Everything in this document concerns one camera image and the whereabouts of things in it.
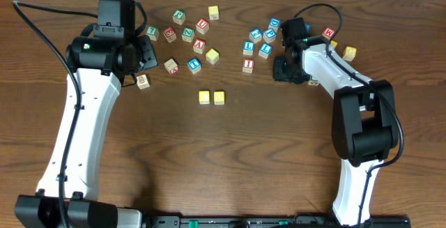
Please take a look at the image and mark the yellow C block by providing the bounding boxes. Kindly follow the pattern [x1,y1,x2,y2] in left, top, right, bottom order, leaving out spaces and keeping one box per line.
[199,91,210,105]

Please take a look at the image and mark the yellow O block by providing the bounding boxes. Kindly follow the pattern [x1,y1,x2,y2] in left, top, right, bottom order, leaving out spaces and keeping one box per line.
[213,91,225,105]

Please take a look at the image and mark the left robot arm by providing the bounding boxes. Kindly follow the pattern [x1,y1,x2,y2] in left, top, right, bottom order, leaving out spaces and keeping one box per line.
[15,0,157,227]

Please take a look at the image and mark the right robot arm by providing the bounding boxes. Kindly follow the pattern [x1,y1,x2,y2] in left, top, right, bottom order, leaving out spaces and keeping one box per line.
[273,17,398,226]

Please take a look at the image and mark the plain picture block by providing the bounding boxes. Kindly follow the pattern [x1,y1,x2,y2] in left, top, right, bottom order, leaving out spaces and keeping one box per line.
[137,75,150,90]

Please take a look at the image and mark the plain red-sided block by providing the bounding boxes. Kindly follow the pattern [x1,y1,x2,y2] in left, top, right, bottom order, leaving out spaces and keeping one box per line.
[164,59,178,75]

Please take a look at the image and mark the green J block right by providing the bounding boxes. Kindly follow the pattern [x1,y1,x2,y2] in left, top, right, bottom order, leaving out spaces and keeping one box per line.
[307,76,319,86]

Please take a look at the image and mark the green j block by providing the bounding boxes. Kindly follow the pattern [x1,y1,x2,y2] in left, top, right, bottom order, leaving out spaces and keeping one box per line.
[307,76,319,86]
[172,10,186,25]

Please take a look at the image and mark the green 7 block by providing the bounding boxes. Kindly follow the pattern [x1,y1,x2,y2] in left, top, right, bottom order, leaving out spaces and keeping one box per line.
[146,26,160,41]

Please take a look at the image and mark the blue L block right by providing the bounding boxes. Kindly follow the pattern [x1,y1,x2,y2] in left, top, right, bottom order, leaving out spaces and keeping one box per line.
[259,43,272,59]

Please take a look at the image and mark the blue l block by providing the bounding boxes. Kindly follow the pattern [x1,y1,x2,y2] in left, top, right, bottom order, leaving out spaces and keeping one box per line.
[243,41,255,56]
[259,43,272,59]

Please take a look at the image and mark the red E block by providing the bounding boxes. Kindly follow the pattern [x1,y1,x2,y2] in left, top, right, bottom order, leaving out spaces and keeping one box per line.
[162,26,176,43]

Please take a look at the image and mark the blue P block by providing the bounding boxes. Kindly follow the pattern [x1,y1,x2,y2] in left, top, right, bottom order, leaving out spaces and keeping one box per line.
[263,29,277,43]

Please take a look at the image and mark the red I block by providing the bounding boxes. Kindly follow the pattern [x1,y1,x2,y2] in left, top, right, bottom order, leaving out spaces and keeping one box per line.
[242,59,255,74]

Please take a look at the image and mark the blue L block left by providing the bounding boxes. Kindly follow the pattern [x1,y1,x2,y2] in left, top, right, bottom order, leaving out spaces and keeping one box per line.
[243,41,255,56]

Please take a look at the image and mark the blue T block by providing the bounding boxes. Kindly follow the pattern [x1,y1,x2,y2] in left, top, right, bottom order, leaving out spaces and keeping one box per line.
[187,58,201,74]

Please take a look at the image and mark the green Z block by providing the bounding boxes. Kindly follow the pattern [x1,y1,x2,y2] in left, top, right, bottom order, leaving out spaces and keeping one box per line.
[182,27,194,43]

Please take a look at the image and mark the blue D block right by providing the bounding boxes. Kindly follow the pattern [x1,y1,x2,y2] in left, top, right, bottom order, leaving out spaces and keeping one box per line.
[305,23,311,33]

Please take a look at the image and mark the blue d block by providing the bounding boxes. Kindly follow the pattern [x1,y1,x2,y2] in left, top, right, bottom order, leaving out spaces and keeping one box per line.
[305,23,311,33]
[268,17,282,32]

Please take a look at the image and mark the blue 2 block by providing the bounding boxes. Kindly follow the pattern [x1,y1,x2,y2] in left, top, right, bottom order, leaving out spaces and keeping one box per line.
[249,28,263,43]

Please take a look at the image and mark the blue D block left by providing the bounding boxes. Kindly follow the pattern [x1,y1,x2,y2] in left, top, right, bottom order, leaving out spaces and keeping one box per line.
[268,17,282,32]

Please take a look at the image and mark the yellow K block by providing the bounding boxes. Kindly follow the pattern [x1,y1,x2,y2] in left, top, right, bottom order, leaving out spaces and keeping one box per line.
[330,40,337,48]

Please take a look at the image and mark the red A block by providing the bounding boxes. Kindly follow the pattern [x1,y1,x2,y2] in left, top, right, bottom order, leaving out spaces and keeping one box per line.
[193,38,206,54]

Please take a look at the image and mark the red M block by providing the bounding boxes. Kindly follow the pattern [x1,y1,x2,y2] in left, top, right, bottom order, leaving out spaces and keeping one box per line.
[322,27,336,40]

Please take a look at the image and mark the green J block left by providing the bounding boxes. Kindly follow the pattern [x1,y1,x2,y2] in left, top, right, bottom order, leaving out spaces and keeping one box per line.
[172,10,186,25]

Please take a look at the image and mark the yellow G block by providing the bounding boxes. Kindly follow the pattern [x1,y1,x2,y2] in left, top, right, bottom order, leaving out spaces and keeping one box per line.
[342,46,357,61]

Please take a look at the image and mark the red U block left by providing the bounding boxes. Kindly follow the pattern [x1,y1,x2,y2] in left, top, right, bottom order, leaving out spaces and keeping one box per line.
[196,18,210,35]

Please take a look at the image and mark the yellow S block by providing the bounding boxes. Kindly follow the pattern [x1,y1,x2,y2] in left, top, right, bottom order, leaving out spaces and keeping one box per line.
[206,48,220,65]

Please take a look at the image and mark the yellow block top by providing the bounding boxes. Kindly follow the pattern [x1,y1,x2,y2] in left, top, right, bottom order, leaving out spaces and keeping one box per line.
[208,6,220,20]

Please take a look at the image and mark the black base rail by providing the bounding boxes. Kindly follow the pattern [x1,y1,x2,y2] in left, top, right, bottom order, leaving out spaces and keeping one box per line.
[142,215,412,228]

